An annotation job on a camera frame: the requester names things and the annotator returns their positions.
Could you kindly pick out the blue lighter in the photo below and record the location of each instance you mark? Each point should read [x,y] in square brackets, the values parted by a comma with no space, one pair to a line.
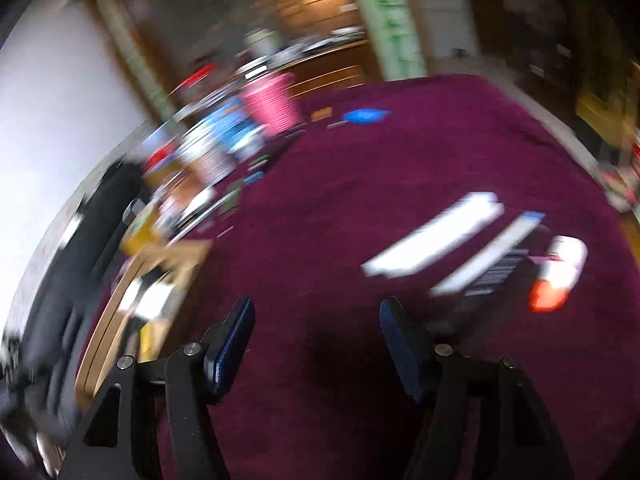
[367,116]

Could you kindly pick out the pink knit-covered bottle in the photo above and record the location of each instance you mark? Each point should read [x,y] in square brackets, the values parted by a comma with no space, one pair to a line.
[272,102]

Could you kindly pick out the purple tablecloth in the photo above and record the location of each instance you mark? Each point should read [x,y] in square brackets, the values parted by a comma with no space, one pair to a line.
[350,185]

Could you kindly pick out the shallow cardboard box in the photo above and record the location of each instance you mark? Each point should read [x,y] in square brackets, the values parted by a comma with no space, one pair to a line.
[175,260]

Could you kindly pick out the black leather sofa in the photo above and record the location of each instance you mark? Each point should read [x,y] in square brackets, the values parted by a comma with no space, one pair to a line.
[60,285]

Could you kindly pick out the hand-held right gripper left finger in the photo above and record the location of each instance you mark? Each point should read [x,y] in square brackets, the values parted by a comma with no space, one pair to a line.
[230,350]

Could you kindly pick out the white cube charger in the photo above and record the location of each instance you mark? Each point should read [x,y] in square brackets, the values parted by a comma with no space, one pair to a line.
[435,235]

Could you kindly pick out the white glue bottle orange cap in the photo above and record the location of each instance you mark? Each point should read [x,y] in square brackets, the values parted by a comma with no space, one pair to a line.
[562,265]

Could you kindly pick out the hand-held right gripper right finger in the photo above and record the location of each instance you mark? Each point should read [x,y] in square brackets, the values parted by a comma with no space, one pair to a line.
[405,350]

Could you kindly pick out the black marker red cap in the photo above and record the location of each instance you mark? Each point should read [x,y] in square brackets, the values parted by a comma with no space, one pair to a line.
[490,290]

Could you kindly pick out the wooden cabinet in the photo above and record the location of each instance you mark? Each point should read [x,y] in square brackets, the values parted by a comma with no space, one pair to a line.
[330,70]

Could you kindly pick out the clear jar blue label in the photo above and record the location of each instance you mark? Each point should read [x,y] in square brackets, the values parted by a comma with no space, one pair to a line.
[225,130]

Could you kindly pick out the bamboo painted panel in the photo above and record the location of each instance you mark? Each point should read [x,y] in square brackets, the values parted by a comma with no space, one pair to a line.
[387,15]

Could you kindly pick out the white marker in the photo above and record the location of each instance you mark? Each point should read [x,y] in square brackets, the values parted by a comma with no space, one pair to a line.
[490,255]

